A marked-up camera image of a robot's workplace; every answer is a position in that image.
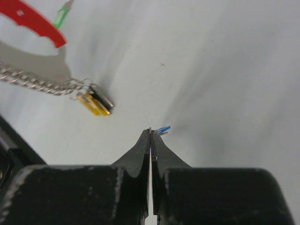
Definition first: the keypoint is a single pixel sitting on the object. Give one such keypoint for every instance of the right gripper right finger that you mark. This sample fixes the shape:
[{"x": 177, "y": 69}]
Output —
[{"x": 185, "y": 195}]

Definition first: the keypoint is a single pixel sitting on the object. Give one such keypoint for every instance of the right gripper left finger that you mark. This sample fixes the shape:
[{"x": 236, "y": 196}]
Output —
[{"x": 115, "y": 194}]

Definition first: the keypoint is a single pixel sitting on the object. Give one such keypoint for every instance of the key with blue cap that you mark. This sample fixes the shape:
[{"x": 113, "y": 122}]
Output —
[{"x": 163, "y": 130}]

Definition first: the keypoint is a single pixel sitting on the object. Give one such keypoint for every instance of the red handled metal key holder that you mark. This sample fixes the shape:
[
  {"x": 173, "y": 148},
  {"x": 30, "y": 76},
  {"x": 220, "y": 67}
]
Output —
[{"x": 46, "y": 70}]

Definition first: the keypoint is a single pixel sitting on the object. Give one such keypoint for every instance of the key with green tag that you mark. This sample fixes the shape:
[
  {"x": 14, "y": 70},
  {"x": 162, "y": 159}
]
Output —
[{"x": 61, "y": 14}]

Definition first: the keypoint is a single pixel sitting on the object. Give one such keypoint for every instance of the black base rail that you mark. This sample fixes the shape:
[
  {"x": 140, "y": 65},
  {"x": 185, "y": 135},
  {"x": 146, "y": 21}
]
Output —
[{"x": 15, "y": 153}]

